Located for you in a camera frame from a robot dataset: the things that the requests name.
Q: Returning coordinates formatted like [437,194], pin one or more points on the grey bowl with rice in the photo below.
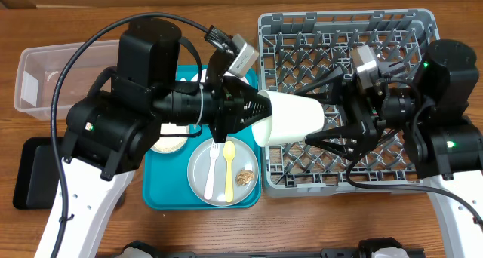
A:
[166,145]

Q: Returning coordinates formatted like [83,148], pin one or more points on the white plastic fork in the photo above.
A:
[209,186]

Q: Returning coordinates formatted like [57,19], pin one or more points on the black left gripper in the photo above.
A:
[229,117]

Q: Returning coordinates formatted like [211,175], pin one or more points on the pink rimmed white plate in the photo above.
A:
[204,73]

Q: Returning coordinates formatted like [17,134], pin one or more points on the black bin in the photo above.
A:
[37,177]

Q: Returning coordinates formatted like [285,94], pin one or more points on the brown food scrap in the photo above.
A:
[244,177]

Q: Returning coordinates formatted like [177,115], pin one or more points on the yellow plastic spoon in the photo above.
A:
[229,155]

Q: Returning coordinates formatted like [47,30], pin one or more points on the white paper cup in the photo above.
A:
[293,117]

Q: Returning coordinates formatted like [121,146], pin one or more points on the grey plate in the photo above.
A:
[245,160]

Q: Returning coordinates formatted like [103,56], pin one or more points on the teal plastic tray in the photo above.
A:
[176,181]

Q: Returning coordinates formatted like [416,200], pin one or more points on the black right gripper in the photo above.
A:
[360,105]

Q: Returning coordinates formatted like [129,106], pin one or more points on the clear plastic bin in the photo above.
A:
[39,69]

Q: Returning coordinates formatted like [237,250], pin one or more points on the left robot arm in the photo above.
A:
[115,125]

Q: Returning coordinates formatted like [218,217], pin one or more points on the grey dishwasher rack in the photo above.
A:
[299,47]

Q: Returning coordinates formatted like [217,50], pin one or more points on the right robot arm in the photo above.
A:
[443,144]

